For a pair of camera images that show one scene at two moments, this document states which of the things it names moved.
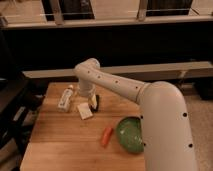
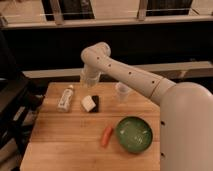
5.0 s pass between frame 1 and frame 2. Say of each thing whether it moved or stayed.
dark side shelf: stayed
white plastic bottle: stayed
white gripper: moved
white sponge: moved
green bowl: stayed
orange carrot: stayed
